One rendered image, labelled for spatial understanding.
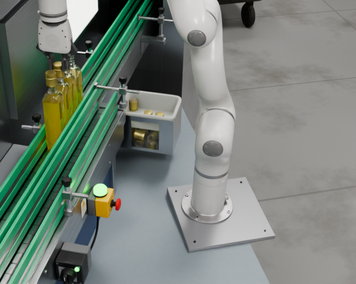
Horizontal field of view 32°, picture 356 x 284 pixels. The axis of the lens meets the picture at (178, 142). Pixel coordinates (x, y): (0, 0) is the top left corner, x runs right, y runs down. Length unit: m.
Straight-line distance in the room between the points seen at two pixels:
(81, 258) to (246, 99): 2.86
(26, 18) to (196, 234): 0.92
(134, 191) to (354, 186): 1.75
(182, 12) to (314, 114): 2.72
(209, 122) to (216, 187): 0.28
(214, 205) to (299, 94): 2.49
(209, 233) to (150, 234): 0.21
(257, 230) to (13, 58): 1.01
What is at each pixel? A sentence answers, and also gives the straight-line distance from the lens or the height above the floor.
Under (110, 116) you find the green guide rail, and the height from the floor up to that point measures 1.08.
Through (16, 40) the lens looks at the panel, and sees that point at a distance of 2.02.
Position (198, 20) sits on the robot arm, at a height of 1.57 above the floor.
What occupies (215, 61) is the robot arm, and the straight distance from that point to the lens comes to 1.88.
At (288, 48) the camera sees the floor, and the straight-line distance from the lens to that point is 5.24.
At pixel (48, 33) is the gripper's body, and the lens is 1.96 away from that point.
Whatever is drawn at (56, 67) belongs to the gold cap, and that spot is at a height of 1.33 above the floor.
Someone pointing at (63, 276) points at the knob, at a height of 0.99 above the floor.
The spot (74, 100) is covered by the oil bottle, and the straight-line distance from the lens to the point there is 2.14.
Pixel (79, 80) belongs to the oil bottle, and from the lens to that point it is 2.17.
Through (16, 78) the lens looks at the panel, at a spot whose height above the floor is 1.29.
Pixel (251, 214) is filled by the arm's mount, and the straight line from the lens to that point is 2.29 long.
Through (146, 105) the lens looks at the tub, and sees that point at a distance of 2.51.
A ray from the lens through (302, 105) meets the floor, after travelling 4.47.
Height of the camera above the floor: 2.28
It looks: 35 degrees down
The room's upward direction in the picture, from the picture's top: 2 degrees clockwise
